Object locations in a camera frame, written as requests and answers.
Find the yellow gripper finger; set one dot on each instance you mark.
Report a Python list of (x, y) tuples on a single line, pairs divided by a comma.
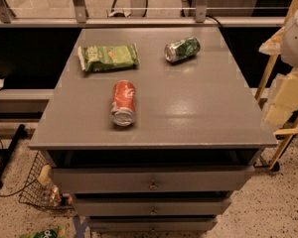
[(282, 99), (272, 46)]

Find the red coke can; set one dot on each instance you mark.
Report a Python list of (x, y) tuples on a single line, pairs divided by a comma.
[(123, 103)]

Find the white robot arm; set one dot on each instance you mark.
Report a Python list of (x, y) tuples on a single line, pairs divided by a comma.
[(289, 45)]

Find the green soda can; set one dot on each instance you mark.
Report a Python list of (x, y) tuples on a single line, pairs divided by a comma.
[(182, 49)]

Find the grey drawer cabinet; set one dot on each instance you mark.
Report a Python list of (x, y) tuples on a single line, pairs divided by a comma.
[(196, 112)]

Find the green chip bag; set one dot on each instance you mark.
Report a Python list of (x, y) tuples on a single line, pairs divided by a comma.
[(106, 58)]

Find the middle grey drawer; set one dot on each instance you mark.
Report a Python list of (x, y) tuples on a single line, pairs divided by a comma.
[(151, 206)]

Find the grey drawer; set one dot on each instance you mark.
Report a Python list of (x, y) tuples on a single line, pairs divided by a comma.
[(136, 180), (151, 206), (150, 225)]

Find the bottom grey drawer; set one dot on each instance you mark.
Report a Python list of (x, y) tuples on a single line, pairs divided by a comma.
[(150, 225)]

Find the top grey drawer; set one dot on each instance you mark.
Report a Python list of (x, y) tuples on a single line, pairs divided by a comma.
[(136, 180)]

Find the green bag on floor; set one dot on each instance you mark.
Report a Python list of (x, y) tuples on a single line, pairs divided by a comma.
[(59, 232)]

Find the black metal stand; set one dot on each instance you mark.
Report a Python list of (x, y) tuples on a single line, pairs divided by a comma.
[(5, 154)]

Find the wire basket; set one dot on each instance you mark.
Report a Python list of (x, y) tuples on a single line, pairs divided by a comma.
[(40, 192)]

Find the metal railing frame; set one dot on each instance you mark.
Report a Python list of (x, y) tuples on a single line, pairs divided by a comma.
[(135, 13)]

